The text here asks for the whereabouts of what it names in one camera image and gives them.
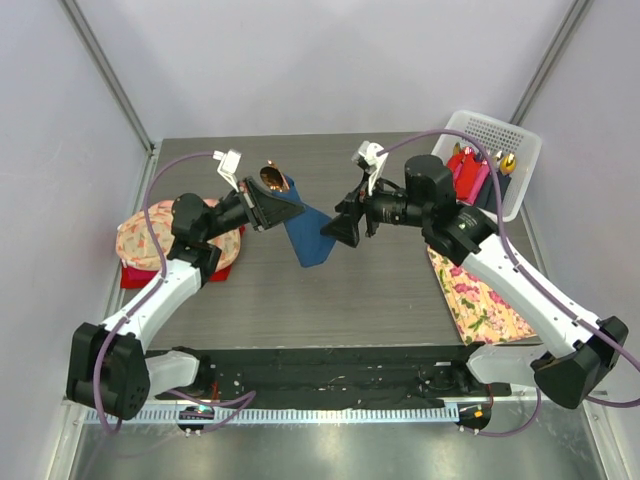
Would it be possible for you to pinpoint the red rolled napkin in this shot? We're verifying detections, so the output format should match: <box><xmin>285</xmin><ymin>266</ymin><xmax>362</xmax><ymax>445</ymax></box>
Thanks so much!
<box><xmin>447</xmin><ymin>152</ymin><xmax>482</xmax><ymax>201</ymax></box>

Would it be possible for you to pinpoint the dark blue rolled napkin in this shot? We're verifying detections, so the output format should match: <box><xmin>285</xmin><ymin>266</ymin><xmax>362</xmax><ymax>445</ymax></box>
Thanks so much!
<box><xmin>487</xmin><ymin>172</ymin><xmax>511</xmax><ymax>213</ymax></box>

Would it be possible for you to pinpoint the white plastic basket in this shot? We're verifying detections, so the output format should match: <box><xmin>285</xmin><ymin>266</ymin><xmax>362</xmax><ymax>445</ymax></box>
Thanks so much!
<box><xmin>432</xmin><ymin>110</ymin><xmax>542</xmax><ymax>222</ymax></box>

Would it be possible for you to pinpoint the rose gold spoon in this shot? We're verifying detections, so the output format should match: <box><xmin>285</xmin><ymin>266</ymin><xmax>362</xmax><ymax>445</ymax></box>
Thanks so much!
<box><xmin>259</xmin><ymin>160</ymin><xmax>290</xmax><ymax>193</ymax></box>

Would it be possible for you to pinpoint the floral mesh laundry bag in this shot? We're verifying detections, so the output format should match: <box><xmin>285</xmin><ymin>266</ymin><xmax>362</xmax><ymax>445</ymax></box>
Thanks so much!
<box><xmin>116</xmin><ymin>200</ymin><xmax>241</xmax><ymax>271</ymax></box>

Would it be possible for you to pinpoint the pink rolled napkin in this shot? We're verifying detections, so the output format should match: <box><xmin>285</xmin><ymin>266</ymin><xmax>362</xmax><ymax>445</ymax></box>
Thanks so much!
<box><xmin>468</xmin><ymin>163</ymin><xmax>491</xmax><ymax>204</ymax></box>

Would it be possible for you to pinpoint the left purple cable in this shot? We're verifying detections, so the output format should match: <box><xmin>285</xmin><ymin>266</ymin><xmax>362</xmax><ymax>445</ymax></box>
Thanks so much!
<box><xmin>94</xmin><ymin>151</ymin><xmax>257</xmax><ymax>435</ymax></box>

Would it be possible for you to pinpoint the gold spoon in basket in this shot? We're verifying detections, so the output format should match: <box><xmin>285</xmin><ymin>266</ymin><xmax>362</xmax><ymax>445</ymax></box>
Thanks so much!
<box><xmin>500</xmin><ymin>153</ymin><xmax>517</xmax><ymax>176</ymax></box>

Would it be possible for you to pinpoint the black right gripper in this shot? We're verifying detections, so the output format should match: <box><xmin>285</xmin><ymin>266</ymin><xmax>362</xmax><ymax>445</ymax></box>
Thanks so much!
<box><xmin>321</xmin><ymin>170</ymin><xmax>431</xmax><ymax>247</ymax></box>

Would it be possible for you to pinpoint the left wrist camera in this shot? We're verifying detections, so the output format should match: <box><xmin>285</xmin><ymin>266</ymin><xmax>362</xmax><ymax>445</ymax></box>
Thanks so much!
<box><xmin>212</xmin><ymin>149</ymin><xmax>242</xmax><ymax>192</ymax></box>

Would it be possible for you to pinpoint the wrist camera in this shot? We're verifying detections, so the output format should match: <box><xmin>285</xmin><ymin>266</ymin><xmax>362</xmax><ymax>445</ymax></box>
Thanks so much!
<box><xmin>351</xmin><ymin>141</ymin><xmax>388</xmax><ymax>196</ymax></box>
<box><xmin>212</xmin><ymin>149</ymin><xmax>242</xmax><ymax>192</ymax></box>

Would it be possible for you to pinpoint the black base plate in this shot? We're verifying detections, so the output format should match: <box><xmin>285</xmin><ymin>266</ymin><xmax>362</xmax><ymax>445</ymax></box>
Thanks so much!
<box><xmin>154</xmin><ymin>349</ymin><xmax>512</xmax><ymax>407</ymax></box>

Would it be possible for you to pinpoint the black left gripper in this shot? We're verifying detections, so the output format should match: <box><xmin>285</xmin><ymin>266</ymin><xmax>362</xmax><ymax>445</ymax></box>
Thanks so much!
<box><xmin>202</xmin><ymin>177</ymin><xmax>304</xmax><ymax>242</ymax></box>

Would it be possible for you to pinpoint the red napkin stack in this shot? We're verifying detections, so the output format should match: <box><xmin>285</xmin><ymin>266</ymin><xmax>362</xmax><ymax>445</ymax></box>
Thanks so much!
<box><xmin>116</xmin><ymin>224</ymin><xmax>245</xmax><ymax>289</ymax></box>

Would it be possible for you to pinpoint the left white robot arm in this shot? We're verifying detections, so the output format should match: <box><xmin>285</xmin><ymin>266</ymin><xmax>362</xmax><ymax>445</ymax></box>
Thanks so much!
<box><xmin>66</xmin><ymin>177</ymin><xmax>305</xmax><ymax>420</ymax></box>

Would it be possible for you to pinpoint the blue paper napkin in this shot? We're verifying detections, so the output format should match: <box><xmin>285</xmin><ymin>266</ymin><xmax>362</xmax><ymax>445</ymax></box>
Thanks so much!
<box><xmin>277</xmin><ymin>175</ymin><xmax>335</xmax><ymax>268</ymax></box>

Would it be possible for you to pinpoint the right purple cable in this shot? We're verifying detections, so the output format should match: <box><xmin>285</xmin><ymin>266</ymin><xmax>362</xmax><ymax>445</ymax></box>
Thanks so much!
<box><xmin>379</xmin><ymin>129</ymin><xmax>640</xmax><ymax>439</ymax></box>

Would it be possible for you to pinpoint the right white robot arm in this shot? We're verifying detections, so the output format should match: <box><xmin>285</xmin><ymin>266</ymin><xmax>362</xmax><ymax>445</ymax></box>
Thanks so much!
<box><xmin>321</xmin><ymin>155</ymin><xmax>628</xmax><ymax>409</ymax></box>

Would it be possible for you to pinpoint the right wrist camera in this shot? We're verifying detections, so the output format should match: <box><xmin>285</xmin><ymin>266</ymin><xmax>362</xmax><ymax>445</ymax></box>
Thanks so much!
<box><xmin>351</xmin><ymin>141</ymin><xmax>388</xmax><ymax>196</ymax></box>

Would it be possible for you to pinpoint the floral tray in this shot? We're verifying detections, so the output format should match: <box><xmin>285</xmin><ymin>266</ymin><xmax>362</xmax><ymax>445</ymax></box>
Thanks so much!
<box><xmin>426</xmin><ymin>248</ymin><xmax>536</xmax><ymax>345</ymax></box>

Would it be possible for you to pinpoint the purple cable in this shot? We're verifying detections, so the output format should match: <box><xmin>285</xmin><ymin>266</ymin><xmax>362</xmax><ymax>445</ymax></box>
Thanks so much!
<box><xmin>94</xmin><ymin>151</ymin><xmax>257</xmax><ymax>435</ymax></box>
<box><xmin>379</xmin><ymin>129</ymin><xmax>640</xmax><ymax>439</ymax></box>

